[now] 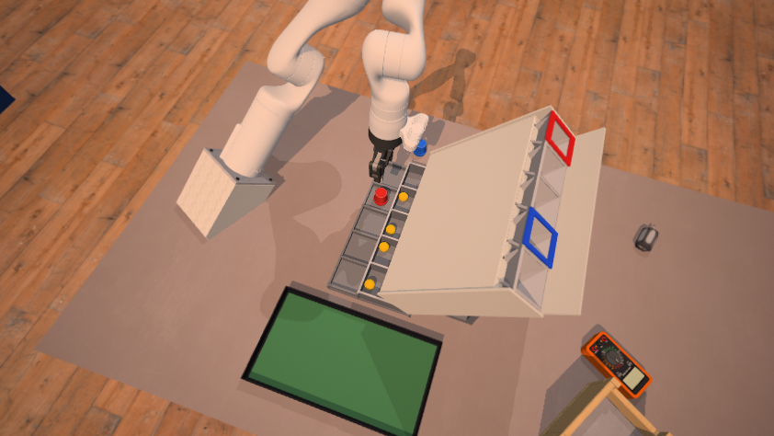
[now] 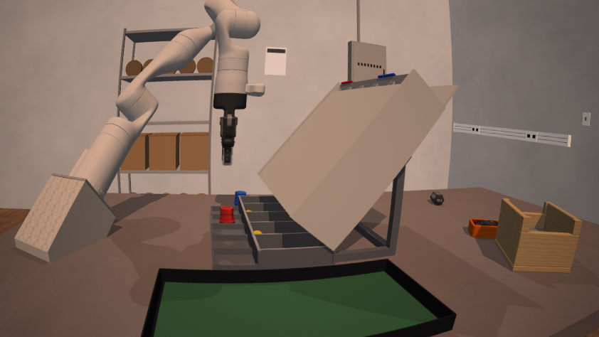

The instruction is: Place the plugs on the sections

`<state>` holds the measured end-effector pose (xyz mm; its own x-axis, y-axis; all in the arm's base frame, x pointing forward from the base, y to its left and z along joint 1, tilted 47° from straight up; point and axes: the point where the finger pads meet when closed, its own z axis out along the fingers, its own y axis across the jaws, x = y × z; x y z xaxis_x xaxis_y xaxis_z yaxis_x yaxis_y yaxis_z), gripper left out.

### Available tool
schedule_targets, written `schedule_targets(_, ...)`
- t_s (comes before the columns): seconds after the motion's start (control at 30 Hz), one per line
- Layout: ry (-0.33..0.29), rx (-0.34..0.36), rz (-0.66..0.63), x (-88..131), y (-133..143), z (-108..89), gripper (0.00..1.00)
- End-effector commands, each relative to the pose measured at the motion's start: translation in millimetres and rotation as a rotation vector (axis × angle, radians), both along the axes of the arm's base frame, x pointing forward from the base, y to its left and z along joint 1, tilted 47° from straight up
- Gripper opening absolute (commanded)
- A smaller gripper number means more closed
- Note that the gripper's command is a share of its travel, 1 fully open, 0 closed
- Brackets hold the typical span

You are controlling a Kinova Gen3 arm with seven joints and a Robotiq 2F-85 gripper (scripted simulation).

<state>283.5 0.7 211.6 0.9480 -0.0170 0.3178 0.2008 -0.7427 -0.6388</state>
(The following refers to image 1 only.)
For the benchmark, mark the red plug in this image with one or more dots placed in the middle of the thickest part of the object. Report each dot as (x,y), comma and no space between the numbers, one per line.
(380,196)

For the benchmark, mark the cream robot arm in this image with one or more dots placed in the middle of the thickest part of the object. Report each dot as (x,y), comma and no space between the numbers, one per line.
(389,58)

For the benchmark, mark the blue funnel band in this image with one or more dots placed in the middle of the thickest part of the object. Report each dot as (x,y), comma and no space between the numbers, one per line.
(548,262)

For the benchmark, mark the green tray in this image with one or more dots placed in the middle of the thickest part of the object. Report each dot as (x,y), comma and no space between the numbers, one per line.
(345,363)

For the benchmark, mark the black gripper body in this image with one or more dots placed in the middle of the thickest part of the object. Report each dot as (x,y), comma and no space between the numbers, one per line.
(382,146)

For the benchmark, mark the red funnel rim band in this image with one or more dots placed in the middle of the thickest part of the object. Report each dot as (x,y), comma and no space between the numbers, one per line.
(567,159)

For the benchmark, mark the orange digital multimeter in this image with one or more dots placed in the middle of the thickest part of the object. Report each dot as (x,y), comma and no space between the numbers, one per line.
(611,360)

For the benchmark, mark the wooden crate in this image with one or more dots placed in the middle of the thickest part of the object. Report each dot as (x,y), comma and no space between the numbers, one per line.
(602,410)

